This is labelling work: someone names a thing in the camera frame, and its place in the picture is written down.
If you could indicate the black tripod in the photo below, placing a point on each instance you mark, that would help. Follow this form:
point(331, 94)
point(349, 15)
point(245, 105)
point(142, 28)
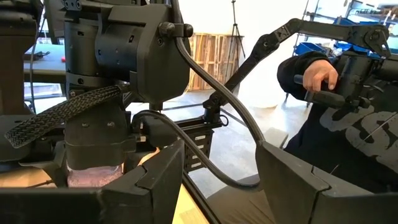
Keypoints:
point(235, 31)

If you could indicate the black rig crossbar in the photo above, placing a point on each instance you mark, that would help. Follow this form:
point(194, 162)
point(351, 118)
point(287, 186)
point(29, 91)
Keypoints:
point(199, 124)

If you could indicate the black rig post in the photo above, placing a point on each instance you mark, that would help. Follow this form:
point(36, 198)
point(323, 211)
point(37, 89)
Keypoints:
point(15, 62)

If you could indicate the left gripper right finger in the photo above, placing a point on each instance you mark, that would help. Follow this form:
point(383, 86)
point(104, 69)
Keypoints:
point(326, 205)

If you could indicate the grey work table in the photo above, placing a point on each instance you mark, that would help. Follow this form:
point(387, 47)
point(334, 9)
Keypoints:
point(46, 67)

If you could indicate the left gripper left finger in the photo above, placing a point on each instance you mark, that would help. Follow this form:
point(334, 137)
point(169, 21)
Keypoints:
point(93, 205)

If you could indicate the person's hand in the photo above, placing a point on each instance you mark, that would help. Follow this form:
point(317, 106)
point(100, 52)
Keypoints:
point(318, 74)

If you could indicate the black aluminium table frame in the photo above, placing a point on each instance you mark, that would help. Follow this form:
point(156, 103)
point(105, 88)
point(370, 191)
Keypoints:
point(202, 203)

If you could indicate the wooden pallet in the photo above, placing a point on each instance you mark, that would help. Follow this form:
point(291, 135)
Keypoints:
point(211, 62)

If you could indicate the pale mercury glass votive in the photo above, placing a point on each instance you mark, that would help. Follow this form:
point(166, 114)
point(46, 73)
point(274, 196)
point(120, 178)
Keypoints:
point(93, 177)

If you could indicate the blue storage bin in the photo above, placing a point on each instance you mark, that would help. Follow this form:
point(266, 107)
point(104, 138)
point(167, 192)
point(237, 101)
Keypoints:
point(345, 46)
point(306, 49)

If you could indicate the person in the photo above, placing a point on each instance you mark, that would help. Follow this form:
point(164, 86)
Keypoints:
point(342, 149)

